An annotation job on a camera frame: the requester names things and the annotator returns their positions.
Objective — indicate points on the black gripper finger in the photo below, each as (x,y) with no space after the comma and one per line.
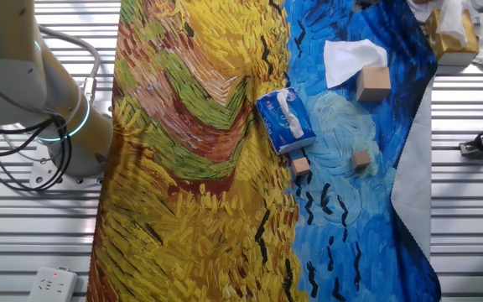
(359,4)
(373,3)

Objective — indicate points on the white napkin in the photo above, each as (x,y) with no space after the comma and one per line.
(292,117)
(346,60)

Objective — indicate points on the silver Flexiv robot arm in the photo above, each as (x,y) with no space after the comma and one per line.
(78,138)

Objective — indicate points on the white tissue in gold box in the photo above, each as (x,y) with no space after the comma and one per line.
(453,19)

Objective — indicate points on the large wooden cube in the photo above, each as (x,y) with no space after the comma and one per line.
(373,86)

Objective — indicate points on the gold tissue box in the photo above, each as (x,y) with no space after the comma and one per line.
(449,46)

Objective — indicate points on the blue tissue pack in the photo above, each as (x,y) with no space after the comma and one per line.
(273,126)

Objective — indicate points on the small wooden cube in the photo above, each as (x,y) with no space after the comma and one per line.
(361,159)
(300,166)

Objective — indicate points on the Van Gogh print tablecloth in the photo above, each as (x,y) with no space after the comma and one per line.
(191,189)

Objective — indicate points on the white power strip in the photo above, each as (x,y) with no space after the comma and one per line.
(52,286)

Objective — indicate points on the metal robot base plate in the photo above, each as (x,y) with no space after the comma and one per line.
(42,176)

